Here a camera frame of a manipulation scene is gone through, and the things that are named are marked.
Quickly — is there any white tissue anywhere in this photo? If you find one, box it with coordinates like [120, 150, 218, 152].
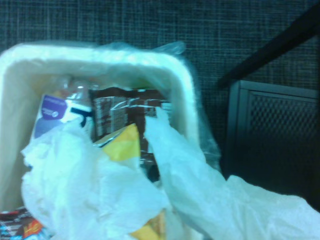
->
[143, 108, 320, 240]

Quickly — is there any clear plastic bin liner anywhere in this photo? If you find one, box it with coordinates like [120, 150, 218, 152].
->
[96, 40, 222, 174]

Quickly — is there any cream plastic trash bin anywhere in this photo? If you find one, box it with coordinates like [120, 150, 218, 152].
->
[0, 41, 221, 240]

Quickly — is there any yellow snack wrapper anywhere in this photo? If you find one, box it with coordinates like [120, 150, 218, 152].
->
[93, 122, 141, 162]

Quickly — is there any brown snack wrapper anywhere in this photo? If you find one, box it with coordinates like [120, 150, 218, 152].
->
[88, 86, 174, 183]

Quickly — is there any crumpled white paper towel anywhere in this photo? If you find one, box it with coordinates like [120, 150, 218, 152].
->
[20, 119, 174, 240]

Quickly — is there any orange snack packet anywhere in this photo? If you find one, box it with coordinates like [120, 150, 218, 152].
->
[129, 209, 168, 240]

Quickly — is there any purple and white package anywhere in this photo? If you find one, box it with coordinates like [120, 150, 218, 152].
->
[33, 93, 92, 140]

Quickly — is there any black mesh metal panel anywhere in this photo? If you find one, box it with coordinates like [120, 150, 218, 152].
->
[223, 79, 320, 204]

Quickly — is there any red and dark candy wrapper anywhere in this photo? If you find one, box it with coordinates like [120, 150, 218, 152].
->
[0, 205, 55, 240]

